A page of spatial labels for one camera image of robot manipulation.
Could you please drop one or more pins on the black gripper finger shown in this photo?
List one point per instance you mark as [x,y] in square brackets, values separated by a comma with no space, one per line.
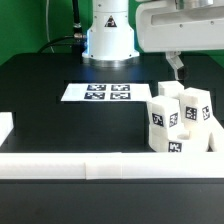
[173,58]

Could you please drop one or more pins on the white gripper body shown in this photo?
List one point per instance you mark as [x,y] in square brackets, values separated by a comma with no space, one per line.
[180,25]

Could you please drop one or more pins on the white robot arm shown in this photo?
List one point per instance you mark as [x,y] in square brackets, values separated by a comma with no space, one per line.
[110,39]

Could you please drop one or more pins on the white sheet with tags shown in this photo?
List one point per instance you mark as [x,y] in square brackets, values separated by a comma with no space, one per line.
[96,92]

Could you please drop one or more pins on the white front fence rail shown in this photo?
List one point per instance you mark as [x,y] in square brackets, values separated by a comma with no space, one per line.
[96,166]

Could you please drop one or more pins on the white fence rail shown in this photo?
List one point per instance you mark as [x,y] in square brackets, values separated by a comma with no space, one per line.
[96,166]
[6,125]

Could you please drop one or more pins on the white left fence rail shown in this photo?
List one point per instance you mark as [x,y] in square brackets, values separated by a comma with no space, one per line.
[6,125]

